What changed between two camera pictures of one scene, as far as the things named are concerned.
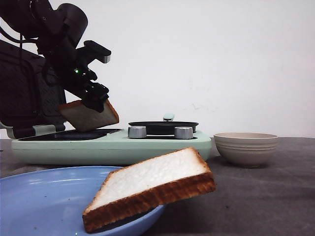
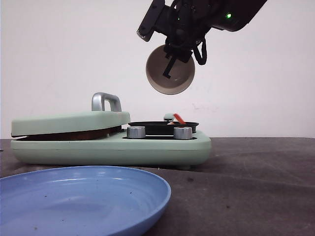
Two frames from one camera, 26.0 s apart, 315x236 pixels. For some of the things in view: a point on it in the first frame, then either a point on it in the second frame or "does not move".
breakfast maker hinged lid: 26,98 → 106,112
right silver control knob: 183,132 does not move
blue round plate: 51,202 does not move
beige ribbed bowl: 246,150 → 181,74
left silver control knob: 137,132 does not move
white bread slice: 130,193 → 97,133
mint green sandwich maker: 107,147 does not move
